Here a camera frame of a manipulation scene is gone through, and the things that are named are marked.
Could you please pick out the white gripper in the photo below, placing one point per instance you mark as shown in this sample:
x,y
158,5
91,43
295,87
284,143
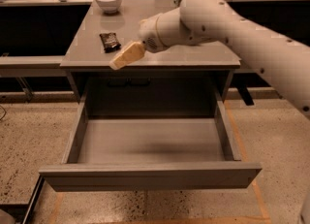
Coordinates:
x,y
148,36

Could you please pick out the dark rxbar chocolate bar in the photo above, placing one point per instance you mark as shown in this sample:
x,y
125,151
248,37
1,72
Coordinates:
x,y
110,42

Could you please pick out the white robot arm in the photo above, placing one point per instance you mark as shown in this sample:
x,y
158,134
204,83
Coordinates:
x,y
282,62

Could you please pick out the open grey top drawer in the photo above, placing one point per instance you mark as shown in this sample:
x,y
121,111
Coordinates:
x,y
150,154

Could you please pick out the white ceramic bowl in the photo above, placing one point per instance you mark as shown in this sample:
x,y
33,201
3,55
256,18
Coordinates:
x,y
109,6

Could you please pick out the grey cabinet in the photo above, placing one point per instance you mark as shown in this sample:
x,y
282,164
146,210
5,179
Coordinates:
x,y
179,81

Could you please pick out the grey side shelf rail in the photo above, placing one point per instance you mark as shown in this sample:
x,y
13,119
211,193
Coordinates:
x,y
29,64

